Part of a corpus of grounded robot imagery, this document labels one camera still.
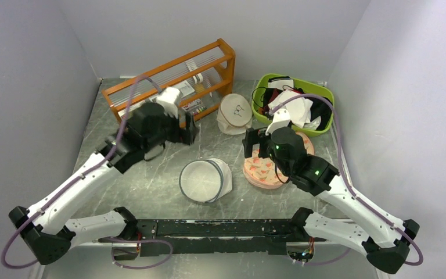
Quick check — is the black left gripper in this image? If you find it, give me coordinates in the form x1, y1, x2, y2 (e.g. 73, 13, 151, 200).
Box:
144, 106, 200, 152

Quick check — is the white mesh laundry bag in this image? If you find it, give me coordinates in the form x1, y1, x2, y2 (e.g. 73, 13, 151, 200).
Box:
178, 158, 233, 203

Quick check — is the white bra pad insert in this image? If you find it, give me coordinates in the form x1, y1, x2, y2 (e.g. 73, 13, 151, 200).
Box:
268, 90, 313, 128

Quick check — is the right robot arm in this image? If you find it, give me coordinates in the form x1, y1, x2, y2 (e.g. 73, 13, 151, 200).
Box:
242, 127, 424, 274

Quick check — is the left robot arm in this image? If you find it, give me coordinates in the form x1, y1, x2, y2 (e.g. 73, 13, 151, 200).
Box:
9, 102, 198, 265

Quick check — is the cream round laundry bag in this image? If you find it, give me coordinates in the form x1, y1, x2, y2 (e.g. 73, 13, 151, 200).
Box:
217, 94, 253, 135

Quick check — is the colourful marker pack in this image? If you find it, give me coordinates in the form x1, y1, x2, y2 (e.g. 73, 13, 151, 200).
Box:
182, 99, 207, 116

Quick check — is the clear plastic package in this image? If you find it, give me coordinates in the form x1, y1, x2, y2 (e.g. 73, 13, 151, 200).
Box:
174, 80, 195, 98

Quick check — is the orange wooden rack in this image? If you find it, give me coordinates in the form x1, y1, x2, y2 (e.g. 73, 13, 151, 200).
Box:
102, 38, 236, 121

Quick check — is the white clip on rack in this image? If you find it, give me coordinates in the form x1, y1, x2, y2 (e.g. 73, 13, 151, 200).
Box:
192, 73, 204, 84

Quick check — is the white folded garment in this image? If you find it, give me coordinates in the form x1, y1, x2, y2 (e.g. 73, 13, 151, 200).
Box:
268, 76, 294, 91

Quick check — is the green box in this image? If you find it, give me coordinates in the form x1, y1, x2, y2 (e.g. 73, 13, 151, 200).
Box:
118, 105, 136, 120

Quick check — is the black clothing pile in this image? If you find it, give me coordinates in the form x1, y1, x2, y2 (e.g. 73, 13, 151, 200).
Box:
257, 88, 332, 131

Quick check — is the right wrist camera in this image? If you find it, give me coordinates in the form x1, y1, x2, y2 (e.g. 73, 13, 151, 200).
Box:
265, 108, 291, 135

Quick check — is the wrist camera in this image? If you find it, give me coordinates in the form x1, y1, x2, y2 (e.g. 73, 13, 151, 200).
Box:
265, 108, 291, 135
155, 87, 182, 119

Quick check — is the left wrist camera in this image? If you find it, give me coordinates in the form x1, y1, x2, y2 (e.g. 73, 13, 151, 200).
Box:
155, 87, 182, 119

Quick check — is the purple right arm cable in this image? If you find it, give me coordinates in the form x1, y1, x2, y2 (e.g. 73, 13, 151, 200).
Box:
269, 93, 425, 267

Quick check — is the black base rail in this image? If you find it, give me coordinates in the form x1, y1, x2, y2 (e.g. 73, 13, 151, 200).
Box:
100, 219, 310, 257

